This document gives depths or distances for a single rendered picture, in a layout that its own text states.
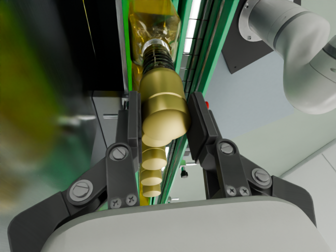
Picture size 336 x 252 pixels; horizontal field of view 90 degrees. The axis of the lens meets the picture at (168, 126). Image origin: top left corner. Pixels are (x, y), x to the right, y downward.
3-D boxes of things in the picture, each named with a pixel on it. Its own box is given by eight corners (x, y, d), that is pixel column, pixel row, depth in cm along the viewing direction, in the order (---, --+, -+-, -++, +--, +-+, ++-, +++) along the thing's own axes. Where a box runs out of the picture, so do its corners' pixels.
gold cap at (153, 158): (140, 130, 23) (140, 158, 20) (165, 130, 24) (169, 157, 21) (140, 144, 26) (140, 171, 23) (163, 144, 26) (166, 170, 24)
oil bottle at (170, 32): (130, -26, 29) (126, 21, 15) (163, -22, 29) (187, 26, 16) (132, 12, 33) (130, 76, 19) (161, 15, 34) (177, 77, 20)
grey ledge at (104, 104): (96, 77, 53) (90, 101, 46) (125, 78, 54) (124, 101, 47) (123, 187, 125) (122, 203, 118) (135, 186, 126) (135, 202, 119)
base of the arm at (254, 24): (295, -35, 52) (342, -23, 40) (289, 25, 66) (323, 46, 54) (233, 0, 57) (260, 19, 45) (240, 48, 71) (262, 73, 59)
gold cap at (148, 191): (146, 177, 35) (146, 198, 32) (138, 170, 33) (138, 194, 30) (161, 173, 35) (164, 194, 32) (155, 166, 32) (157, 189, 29)
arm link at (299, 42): (327, 17, 47) (420, 61, 32) (278, 74, 60) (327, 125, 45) (296, 5, 44) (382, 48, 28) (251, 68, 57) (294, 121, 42)
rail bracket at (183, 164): (176, 145, 72) (182, 175, 64) (193, 145, 74) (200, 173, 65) (175, 150, 75) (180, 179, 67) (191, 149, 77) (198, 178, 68)
